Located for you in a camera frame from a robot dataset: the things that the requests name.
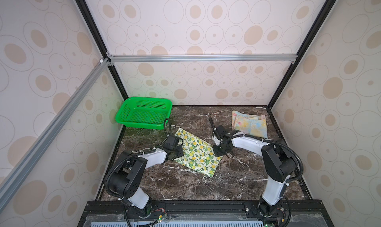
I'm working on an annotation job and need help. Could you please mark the lemon print skirt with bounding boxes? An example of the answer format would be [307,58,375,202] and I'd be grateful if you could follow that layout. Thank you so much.
[174,128,222,177]

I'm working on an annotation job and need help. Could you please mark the pastel floral skirt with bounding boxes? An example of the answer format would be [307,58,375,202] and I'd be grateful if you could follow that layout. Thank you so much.
[232,111,268,138]

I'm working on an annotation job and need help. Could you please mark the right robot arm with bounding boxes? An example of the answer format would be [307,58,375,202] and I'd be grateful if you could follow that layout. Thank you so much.
[212,125,304,209]

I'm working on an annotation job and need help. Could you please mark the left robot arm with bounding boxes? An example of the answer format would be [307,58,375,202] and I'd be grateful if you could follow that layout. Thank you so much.
[105,134,184,210]

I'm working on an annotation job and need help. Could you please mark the green plastic basket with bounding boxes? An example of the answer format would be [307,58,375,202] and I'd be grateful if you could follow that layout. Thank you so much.
[115,97,173,130]

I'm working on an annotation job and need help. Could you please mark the horizontal aluminium back rail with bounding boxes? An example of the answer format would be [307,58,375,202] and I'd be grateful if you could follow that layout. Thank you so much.
[109,54,298,63]

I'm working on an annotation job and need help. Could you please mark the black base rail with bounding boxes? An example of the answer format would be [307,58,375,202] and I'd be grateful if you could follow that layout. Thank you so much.
[78,200,333,227]

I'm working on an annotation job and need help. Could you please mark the diagonal aluminium left rail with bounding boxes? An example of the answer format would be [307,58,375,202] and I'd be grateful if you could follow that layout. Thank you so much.
[1,58,110,211]

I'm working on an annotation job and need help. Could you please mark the black left corner post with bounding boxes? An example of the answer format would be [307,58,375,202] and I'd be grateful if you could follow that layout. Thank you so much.
[69,0,129,100]

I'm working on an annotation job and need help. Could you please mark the black corner post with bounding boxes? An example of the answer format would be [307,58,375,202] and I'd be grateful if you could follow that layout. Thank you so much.
[69,0,129,100]
[267,0,337,111]

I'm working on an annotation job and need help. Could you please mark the black right corner post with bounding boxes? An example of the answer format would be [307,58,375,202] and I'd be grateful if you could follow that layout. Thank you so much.
[267,0,337,111]

